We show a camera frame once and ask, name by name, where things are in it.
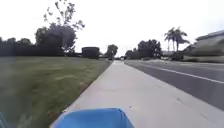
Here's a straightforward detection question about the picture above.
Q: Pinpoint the small round tree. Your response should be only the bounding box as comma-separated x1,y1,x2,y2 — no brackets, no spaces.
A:
104,43,119,61

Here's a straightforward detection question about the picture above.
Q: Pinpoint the trimmed block hedge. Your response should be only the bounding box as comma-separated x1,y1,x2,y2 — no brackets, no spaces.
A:
81,46,101,60

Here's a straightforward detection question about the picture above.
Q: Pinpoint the pale concrete pavement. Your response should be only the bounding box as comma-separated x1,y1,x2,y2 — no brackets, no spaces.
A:
49,59,224,128

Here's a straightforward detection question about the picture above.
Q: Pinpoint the cluster of dark trees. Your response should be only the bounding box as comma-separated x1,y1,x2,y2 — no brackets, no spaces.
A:
124,38,164,61

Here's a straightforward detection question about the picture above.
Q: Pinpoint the robot's own part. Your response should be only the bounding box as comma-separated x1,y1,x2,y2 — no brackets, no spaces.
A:
53,107,136,128

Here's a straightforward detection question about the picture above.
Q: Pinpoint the tall thin-topped tree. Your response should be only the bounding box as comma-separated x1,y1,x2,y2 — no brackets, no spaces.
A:
34,0,86,56

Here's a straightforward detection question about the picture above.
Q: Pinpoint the pair of palm trees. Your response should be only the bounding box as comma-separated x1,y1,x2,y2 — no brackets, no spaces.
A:
163,26,191,55

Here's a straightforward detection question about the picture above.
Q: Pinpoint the grass verge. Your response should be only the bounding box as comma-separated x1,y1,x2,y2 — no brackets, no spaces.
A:
0,55,113,128

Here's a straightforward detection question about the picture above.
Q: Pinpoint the white painted road line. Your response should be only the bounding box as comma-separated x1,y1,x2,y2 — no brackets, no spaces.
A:
139,63,224,85

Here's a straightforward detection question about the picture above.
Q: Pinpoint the grey asphalt road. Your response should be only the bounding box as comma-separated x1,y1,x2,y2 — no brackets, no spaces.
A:
123,59,224,112

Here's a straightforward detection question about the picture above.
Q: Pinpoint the long dark hedge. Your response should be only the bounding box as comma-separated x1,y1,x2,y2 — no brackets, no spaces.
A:
0,36,66,57

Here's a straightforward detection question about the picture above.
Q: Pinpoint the grey concrete kerb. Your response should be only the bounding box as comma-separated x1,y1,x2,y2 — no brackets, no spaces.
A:
123,61,224,128

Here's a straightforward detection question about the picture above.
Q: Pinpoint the building with flat roof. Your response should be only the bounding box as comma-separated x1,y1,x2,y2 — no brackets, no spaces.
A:
182,29,224,64

